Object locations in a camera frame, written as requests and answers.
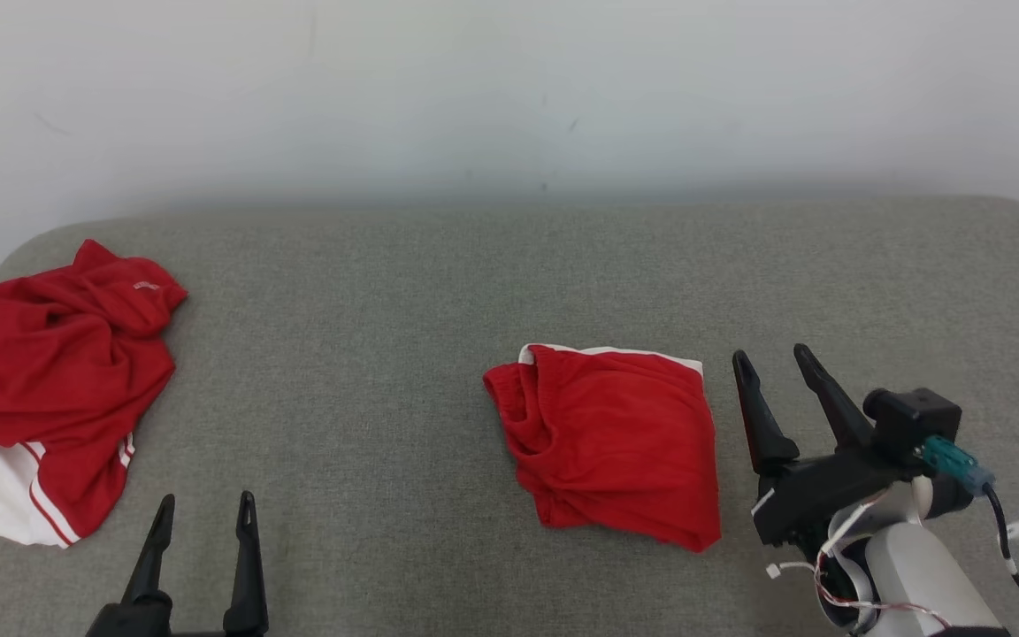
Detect red Bulls jersey white sleeves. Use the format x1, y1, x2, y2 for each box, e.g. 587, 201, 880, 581
0, 239, 188, 549

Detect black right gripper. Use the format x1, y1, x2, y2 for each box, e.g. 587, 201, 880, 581
732, 343, 919, 548

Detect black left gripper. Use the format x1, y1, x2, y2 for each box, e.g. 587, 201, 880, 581
85, 491, 270, 637

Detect black right camera cable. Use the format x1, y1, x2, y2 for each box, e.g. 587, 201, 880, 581
983, 482, 1019, 637

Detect teal right camera cable connector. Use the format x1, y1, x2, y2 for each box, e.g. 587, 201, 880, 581
921, 435, 997, 496

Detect red Bulls basketball shorts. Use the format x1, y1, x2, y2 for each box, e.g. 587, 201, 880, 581
483, 343, 724, 555

